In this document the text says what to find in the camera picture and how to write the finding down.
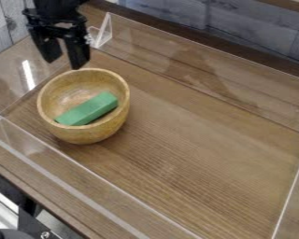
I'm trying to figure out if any green rectangular block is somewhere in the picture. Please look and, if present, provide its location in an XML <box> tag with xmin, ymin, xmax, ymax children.
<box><xmin>55</xmin><ymin>91</ymin><xmax>119</xmax><ymax>126</ymax></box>

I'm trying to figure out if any wooden bowl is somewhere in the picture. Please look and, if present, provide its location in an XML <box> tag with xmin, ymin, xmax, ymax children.
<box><xmin>36</xmin><ymin>68</ymin><xmax>131</xmax><ymax>145</ymax></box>

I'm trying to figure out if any clear acrylic corner bracket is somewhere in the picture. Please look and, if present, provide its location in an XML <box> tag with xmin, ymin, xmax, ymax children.
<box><xmin>86</xmin><ymin>13</ymin><xmax>113</xmax><ymax>49</ymax></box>

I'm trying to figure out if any black metal table bracket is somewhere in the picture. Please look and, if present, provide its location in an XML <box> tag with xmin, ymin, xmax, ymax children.
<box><xmin>18</xmin><ymin>207</ymin><xmax>63</xmax><ymax>239</ymax></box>

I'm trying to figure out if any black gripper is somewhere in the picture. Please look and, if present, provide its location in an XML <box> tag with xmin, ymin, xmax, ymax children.
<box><xmin>23</xmin><ymin>0</ymin><xmax>91</xmax><ymax>70</ymax></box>

